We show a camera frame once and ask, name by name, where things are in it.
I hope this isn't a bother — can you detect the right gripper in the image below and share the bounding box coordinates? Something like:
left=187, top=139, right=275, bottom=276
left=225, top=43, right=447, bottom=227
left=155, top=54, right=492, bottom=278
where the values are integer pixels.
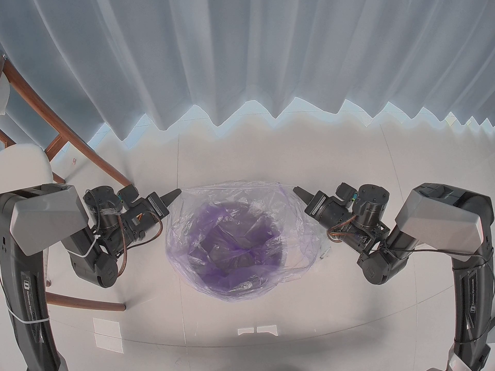
left=306, top=191, right=353, bottom=232

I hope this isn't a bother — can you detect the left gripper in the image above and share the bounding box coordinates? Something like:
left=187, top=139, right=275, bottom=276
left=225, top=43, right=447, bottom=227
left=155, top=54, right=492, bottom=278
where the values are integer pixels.
left=124, top=192, right=171, bottom=242

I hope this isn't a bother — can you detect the purple plastic bag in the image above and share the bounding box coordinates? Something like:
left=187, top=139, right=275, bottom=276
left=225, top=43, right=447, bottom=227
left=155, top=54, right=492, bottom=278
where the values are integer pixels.
left=166, top=180, right=330, bottom=303

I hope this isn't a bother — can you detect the white cushioned wooden chair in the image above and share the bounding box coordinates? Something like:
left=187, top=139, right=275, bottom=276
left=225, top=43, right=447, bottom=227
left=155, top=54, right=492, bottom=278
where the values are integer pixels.
left=0, top=54, right=135, bottom=313

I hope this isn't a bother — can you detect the white curtain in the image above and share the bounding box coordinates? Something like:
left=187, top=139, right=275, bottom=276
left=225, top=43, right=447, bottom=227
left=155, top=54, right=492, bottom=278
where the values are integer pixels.
left=0, top=0, right=495, bottom=143

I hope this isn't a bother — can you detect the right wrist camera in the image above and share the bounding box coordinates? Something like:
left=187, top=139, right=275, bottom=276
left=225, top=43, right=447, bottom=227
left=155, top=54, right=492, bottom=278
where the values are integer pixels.
left=335, top=182, right=359, bottom=208

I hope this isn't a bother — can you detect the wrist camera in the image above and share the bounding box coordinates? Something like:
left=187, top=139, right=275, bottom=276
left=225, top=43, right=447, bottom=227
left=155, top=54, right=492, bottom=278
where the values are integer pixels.
left=335, top=182, right=359, bottom=208
left=116, top=184, right=141, bottom=208

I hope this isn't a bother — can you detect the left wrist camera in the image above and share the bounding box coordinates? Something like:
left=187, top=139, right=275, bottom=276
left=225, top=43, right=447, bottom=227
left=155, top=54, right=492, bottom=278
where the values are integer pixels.
left=116, top=184, right=141, bottom=208

